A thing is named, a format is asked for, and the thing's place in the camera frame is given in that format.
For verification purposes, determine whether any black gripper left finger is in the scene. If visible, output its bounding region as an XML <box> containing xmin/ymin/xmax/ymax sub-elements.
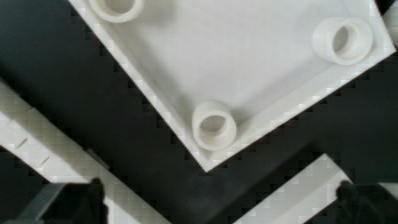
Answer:
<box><xmin>12</xmin><ymin>178</ymin><xmax>108</xmax><ymax>224</ymax></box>

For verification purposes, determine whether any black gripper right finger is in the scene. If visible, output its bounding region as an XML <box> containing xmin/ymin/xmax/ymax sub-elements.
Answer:
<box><xmin>304</xmin><ymin>182</ymin><xmax>398</xmax><ymax>224</ymax></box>

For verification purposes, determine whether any white square tabletop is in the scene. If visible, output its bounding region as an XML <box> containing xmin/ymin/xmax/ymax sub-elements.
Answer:
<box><xmin>67</xmin><ymin>0</ymin><xmax>394</xmax><ymax>169</ymax></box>

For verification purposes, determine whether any white U-shaped fence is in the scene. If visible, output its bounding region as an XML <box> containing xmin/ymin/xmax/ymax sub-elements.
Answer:
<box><xmin>0</xmin><ymin>79</ymin><xmax>398</xmax><ymax>224</ymax></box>

